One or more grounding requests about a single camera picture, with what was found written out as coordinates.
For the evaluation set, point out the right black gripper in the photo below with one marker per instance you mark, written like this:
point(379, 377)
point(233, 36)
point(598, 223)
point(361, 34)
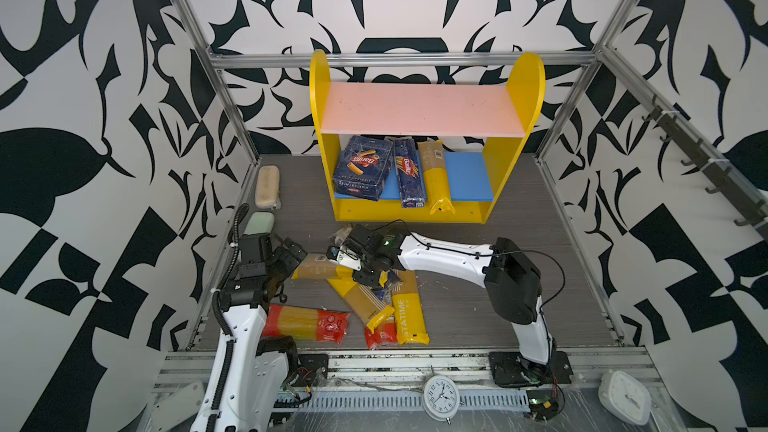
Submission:
point(368, 280)

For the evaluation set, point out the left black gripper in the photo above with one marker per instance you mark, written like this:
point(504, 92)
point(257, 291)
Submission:
point(287, 259)

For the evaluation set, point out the blue Barilla spaghetti bag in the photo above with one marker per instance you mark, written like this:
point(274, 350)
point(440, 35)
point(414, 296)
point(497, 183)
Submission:
point(410, 181)

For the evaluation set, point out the blue Barilla pasta box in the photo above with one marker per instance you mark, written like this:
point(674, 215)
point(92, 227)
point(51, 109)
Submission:
point(363, 167)

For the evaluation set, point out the plain yellow spaghetti bag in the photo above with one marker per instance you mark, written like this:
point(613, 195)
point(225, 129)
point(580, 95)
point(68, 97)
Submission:
point(433, 161)

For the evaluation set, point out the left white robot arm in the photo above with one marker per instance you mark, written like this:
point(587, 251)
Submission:
point(249, 369)

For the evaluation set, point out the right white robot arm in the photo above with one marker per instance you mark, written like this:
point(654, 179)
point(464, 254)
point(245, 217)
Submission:
point(510, 278)

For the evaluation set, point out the yellow wooden shelf unit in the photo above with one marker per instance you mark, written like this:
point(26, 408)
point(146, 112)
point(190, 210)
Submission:
point(526, 85)

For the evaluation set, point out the blue lower shelf board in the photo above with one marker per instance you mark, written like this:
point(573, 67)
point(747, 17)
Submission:
point(468, 177)

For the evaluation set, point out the mint green zipper case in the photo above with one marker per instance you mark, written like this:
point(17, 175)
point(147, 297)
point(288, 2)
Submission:
point(258, 223)

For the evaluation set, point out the yellow spaghetti bag with barcode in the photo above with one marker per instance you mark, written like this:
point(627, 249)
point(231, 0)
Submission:
point(319, 267)

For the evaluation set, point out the yellow Pastatime spaghetti bag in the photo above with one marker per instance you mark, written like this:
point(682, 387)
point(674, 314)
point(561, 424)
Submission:
point(409, 318)

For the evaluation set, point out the beige zipper case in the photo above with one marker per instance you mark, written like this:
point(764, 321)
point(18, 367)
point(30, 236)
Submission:
point(267, 191)

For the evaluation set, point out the round white alarm clock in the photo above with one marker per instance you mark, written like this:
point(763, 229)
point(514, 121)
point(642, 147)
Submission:
point(441, 398)

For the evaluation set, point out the square white clock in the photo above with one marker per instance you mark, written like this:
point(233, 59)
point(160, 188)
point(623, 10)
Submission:
point(625, 397)

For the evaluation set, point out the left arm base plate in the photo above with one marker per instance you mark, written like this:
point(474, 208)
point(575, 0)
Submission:
point(312, 371)

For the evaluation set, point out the white slotted cable duct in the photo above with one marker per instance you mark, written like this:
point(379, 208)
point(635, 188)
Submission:
point(515, 401)

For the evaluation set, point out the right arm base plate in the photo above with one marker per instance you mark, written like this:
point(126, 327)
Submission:
point(511, 370)

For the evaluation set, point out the white metal bracket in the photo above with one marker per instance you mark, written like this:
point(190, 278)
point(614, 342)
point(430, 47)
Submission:
point(175, 409)

